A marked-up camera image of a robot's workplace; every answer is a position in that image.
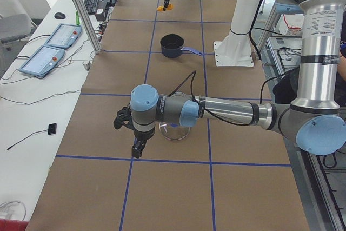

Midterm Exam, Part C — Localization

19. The blue tape strip lengthwise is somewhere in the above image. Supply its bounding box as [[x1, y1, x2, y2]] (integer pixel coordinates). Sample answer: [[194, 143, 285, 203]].
[[119, 11, 158, 231]]

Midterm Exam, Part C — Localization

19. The green bottle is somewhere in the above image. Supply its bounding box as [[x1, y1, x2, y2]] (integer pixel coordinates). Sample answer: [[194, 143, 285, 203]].
[[75, 11, 81, 25]]

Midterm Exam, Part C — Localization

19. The dark blue saucepan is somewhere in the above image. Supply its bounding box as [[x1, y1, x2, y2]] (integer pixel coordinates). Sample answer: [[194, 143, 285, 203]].
[[160, 34, 203, 58]]

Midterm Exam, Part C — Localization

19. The black pendant cable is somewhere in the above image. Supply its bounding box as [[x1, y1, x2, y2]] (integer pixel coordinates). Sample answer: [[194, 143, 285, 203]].
[[0, 89, 82, 105]]

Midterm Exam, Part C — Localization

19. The black computer mouse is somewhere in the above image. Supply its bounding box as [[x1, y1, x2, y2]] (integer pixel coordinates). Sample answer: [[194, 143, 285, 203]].
[[54, 12, 66, 19]]

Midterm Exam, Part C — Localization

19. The brown paper table mat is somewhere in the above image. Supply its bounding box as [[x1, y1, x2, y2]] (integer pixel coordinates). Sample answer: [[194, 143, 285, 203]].
[[27, 0, 309, 230]]

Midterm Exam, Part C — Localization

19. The aluminium frame post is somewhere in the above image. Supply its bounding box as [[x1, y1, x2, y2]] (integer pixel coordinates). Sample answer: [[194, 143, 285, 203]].
[[72, 0, 101, 54]]

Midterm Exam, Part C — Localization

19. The grey office chair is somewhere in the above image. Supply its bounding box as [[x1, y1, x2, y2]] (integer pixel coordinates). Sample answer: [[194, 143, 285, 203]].
[[1, 14, 38, 69]]

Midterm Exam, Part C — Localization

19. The teach pendant tablet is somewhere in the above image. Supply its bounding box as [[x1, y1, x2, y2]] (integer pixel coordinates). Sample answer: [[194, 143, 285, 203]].
[[19, 45, 65, 78], [45, 23, 82, 50]]

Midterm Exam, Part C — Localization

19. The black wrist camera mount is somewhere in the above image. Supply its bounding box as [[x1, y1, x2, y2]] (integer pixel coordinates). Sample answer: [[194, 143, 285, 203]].
[[113, 107, 134, 130]]

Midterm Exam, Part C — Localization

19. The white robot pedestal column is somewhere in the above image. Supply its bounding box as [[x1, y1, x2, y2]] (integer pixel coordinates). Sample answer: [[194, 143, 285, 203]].
[[214, 0, 262, 67]]

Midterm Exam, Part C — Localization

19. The far teach pendant tablet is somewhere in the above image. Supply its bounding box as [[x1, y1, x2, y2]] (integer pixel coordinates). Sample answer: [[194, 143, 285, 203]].
[[45, 23, 82, 50]]

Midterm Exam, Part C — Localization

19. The white coiled cable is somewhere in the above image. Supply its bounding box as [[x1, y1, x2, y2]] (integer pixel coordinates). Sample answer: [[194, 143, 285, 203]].
[[0, 200, 27, 221]]

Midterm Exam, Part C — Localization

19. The black keyboard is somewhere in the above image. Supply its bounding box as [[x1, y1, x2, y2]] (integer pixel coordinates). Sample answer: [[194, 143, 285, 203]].
[[84, 0, 99, 15]]

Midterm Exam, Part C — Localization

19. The blue tape strip far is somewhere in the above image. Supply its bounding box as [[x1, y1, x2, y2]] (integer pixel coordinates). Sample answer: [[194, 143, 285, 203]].
[[80, 92, 272, 102]]

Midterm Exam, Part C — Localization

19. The near teach pendant tablet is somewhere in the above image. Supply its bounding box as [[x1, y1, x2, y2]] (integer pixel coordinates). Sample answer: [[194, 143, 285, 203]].
[[19, 45, 65, 78]]

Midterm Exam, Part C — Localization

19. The small black square sensor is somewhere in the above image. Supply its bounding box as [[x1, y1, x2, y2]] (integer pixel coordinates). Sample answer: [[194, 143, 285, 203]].
[[48, 123, 57, 135]]

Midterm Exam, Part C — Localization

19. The glass pot lid blue knob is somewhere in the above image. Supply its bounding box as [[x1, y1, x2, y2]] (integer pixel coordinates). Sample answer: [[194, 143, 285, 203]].
[[158, 91, 190, 141]]

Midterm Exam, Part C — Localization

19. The blue tape strip crosswise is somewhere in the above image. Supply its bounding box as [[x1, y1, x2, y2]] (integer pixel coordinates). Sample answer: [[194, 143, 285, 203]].
[[55, 155, 291, 167]]

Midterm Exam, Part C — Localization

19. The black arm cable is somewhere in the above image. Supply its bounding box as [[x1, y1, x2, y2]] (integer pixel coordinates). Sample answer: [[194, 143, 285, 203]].
[[168, 70, 260, 127]]

